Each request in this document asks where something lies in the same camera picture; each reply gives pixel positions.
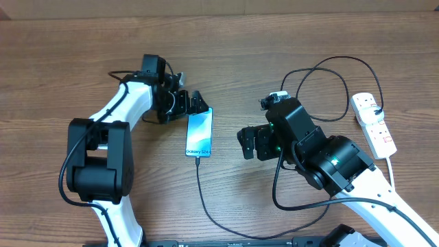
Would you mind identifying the white power strip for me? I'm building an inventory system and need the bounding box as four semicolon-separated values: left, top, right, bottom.
351;93;397;159

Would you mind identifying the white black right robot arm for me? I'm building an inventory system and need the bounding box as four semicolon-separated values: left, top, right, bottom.
237;95;438;246

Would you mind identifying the white charger plug adapter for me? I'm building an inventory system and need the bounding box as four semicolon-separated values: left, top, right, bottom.
356;106;385;126

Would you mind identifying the white power strip cord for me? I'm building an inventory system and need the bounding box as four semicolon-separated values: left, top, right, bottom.
385;156;395;188

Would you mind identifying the black USB charging cable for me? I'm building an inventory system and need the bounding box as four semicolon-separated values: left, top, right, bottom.
194;56;385;241

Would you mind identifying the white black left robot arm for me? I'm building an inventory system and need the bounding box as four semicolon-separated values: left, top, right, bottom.
58;54;211;246

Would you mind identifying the blue Galaxy smartphone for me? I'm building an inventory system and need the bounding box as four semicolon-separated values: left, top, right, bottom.
185;107;213;157

